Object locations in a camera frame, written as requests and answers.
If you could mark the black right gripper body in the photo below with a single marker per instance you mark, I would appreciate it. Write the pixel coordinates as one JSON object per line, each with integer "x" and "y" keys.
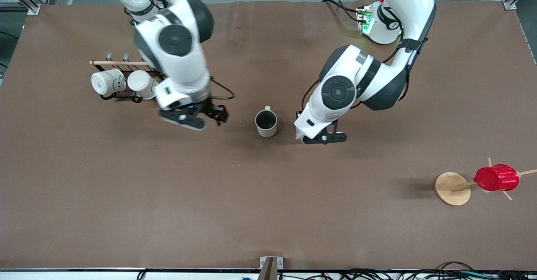
{"x": 212, "y": 110}

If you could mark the red plastic cup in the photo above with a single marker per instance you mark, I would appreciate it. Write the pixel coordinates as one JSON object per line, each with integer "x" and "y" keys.
{"x": 497, "y": 178}

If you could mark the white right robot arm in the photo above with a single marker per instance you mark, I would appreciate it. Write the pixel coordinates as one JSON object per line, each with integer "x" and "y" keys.
{"x": 176, "y": 40}

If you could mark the plain white mug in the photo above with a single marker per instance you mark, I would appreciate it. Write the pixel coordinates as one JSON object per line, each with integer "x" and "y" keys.
{"x": 142, "y": 82}

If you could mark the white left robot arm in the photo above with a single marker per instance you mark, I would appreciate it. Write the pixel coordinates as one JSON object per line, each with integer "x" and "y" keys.
{"x": 337, "y": 91}

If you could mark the wooden mug tree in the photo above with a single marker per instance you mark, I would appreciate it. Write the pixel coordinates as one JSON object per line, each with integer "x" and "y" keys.
{"x": 451, "y": 187}

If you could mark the grey metal camera bracket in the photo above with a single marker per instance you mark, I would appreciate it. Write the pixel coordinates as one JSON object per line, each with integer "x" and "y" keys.
{"x": 271, "y": 267}

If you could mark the white mug with face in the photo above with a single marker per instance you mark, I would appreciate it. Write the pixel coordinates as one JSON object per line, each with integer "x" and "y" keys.
{"x": 105, "y": 82}

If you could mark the grey ceramic mug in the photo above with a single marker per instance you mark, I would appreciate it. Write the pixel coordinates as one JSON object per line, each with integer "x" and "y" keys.
{"x": 266, "y": 132}

